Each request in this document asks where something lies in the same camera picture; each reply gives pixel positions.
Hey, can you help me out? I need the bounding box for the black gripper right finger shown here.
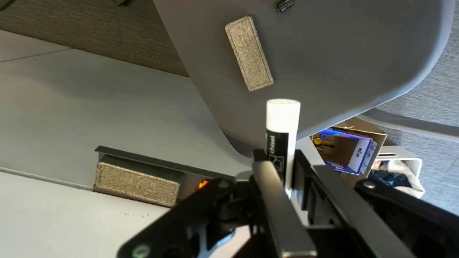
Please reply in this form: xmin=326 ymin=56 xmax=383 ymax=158
xmin=293 ymin=151 xmax=414 ymax=258

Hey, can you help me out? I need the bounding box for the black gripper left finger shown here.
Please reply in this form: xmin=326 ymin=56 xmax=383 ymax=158
xmin=252 ymin=149 xmax=317 ymax=258

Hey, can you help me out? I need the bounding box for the white black dry-erase marker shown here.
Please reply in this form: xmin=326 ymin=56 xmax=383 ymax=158
xmin=265 ymin=99 xmax=301 ymax=195

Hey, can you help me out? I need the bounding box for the orange marker in tray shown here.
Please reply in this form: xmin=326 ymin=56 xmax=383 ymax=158
xmin=196 ymin=179 xmax=209 ymax=189

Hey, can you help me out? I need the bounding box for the black whiteboard marker tray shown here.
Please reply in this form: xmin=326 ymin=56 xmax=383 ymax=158
xmin=96 ymin=146 xmax=232 ymax=205

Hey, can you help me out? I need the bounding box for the dark grey chair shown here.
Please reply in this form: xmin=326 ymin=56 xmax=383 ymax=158
xmin=152 ymin=0 xmax=456 ymax=157

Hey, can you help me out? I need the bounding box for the grey felt eraser on chair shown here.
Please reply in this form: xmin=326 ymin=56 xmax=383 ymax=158
xmin=225 ymin=16 xmax=274 ymax=92

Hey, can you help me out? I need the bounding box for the black marker cap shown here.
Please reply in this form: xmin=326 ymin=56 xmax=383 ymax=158
xmin=275 ymin=0 xmax=295 ymax=13

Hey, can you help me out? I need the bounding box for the cardboard box with blue box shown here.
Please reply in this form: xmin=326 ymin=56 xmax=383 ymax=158
xmin=311 ymin=118 xmax=387 ymax=177

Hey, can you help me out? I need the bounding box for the grey felt whiteboard eraser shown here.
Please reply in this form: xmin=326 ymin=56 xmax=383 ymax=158
xmin=93 ymin=162 xmax=179 ymax=207

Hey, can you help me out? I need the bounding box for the glass whiteboard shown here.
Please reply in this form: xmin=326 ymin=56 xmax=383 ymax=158
xmin=0 ymin=172 xmax=166 ymax=258

